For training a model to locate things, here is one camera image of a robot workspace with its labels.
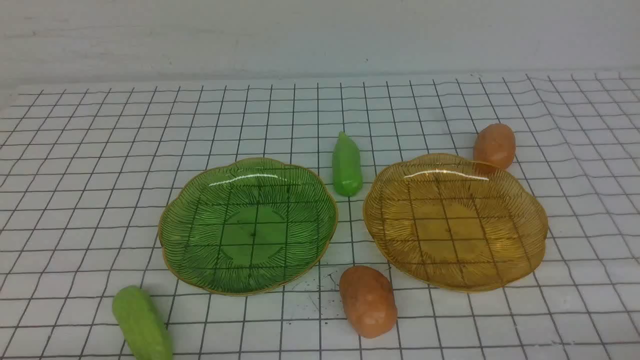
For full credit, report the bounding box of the amber glass plate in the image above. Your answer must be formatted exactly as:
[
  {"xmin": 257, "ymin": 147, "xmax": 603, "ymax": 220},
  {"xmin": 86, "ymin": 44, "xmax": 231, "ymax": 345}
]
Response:
[{"xmin": 362, "ymin": 153, "xmax": 549, "ymax": 292}]

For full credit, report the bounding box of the white grid tablecloth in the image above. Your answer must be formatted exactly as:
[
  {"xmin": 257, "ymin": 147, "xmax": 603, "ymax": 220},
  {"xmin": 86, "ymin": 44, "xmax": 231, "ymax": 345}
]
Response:
[{"xmin": 0, "ymin": 71, "xmax": 640, "ymax": 360}]

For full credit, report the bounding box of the orange potato toy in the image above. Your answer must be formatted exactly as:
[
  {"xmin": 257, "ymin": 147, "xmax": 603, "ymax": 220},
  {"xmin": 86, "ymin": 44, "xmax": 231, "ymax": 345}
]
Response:
[
  {"xmin": 473, "ymin": 123, "xmax": 516, "ymax": 170},
  {"xmin": 339, "ymin": 265, "xmax": 398, "ymax": 338}
]

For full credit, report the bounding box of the green glass plate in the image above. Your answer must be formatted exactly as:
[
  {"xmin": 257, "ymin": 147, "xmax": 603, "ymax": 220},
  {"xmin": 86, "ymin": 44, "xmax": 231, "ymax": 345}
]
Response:
[{"xmin": 157, "ymin": 157, "xmax": 339, "ymax": 296}]

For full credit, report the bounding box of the small green cucumber toy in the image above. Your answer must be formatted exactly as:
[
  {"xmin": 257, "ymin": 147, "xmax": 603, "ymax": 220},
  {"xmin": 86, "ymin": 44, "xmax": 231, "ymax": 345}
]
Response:
[{"xmin": 332, "ymin": 131, "xmax": 363, "ymax": 198}]

